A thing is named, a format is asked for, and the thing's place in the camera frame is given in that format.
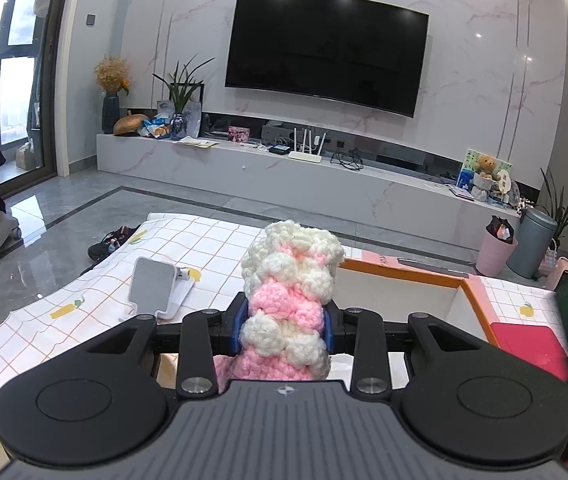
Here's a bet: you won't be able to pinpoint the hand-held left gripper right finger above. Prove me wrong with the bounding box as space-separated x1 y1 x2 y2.
320 300 490 397

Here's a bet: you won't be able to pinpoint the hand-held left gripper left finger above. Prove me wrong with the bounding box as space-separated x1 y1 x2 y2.
84 292 253 399

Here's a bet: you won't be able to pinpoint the pink and white knitted scarf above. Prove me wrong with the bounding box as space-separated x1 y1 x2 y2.
214 219 345 395

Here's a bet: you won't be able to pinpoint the orange-rimmed white box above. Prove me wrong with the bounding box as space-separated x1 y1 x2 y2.
331 256 500 361

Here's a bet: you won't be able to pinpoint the red notebook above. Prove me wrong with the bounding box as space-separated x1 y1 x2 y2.
490 322 568 382

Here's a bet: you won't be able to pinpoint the checked lemon-print tablecloth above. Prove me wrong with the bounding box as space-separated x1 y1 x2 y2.
0 212 568 413

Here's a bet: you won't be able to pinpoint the grey trash can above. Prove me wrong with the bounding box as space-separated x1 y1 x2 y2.
506 207 559 280

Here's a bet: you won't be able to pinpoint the grey phone stand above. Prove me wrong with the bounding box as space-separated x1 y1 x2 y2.
128 256 196 322

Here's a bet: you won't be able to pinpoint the green potted plant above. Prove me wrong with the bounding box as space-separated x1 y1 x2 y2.
534 167 568 262

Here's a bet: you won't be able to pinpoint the pink waste bin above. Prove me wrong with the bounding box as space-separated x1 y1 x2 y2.
474 215 520 277

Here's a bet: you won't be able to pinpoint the black shoes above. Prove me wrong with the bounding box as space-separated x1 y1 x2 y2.
87 225 140 262

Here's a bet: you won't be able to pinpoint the white marble television cabinet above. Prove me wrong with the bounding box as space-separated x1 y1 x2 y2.
95 109 539 252

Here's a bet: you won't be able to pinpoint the white router with antennas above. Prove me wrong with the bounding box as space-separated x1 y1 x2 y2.
288 128 329 164

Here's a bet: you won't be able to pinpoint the brown teddy bear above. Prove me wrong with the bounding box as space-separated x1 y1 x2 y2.
472 154 499 203

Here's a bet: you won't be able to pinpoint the yellow papers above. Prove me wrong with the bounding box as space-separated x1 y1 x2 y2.
176 136 219 149

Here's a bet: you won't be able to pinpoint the green picture card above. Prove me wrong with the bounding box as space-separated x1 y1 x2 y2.
456 148 514 197

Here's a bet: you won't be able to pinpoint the green plant in glass vase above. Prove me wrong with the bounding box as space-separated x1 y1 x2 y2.
152 55 215 141

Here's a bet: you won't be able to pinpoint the blue and yellow snack bags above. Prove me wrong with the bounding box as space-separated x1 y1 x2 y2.
138 112 173 140

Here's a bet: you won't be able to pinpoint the brown wooden ornament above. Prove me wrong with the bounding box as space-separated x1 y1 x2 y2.
113 110 151 137

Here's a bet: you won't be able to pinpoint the dark vase with yellow flowers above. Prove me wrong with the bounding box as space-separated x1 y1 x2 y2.
94 56 133 135

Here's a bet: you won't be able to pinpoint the sliding glass door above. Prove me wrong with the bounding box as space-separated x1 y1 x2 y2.
0 0 79 187

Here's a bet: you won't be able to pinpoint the black cables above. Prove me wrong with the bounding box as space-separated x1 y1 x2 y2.
330 148 365 171

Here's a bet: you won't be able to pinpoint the black wall television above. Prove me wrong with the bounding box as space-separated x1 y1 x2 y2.
225 0 431 119

